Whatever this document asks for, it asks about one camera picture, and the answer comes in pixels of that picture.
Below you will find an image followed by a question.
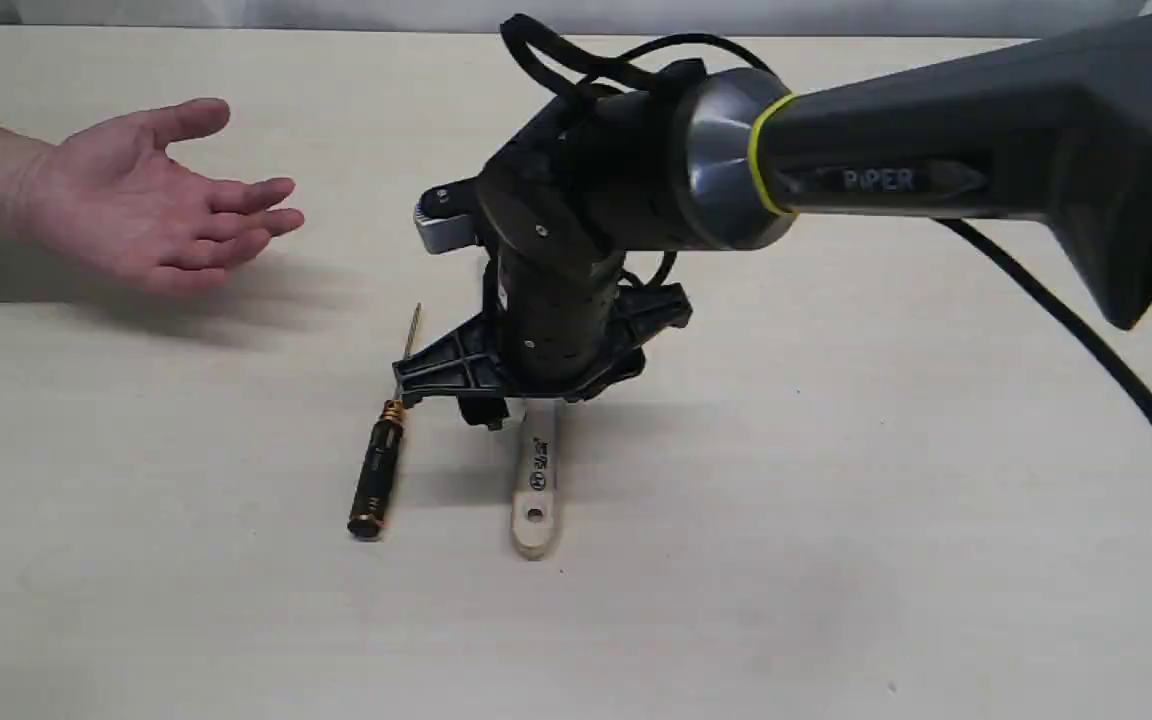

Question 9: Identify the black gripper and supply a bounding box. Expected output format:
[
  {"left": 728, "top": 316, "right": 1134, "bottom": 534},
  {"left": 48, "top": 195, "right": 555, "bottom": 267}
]
[{"left": 393, "top": 251, "right": 692, "bottom": 430}]

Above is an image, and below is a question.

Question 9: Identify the black and gold screwdriver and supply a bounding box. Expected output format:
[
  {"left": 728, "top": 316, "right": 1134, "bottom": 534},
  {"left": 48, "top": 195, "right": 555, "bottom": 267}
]
[{"left": 347, "top": 304, "right": 423, "bottom": 541}]

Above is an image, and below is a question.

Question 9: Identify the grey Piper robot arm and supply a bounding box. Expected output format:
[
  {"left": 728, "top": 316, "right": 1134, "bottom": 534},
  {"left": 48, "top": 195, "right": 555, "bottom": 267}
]
[{"left": 393, "top": 14, "right": 1152, "bottom": 427}]

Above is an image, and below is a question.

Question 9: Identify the open bare human hand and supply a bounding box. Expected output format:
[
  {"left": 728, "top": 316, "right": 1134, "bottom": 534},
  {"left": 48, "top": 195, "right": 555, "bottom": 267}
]
[{"left": 12, "top": 97, "right": 305, "bottom": 296}]

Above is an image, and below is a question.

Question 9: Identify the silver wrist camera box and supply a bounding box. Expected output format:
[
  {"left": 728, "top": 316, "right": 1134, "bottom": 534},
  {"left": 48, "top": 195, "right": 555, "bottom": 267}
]
[{"left": 414, "top": 179, "right": 480, "bottom": 255}]

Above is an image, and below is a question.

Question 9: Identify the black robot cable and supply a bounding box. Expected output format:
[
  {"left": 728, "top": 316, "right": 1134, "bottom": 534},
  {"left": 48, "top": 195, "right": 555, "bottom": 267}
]
[{"left": 500, "top": 14, "right": 1152, "bottom": 550}]

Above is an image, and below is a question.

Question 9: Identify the wide wooden paint brush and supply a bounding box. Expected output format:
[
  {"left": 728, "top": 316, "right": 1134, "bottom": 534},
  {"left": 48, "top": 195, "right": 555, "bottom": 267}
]
[{"left": 509, "top": 397, "right": 561, "bottom": 561}]

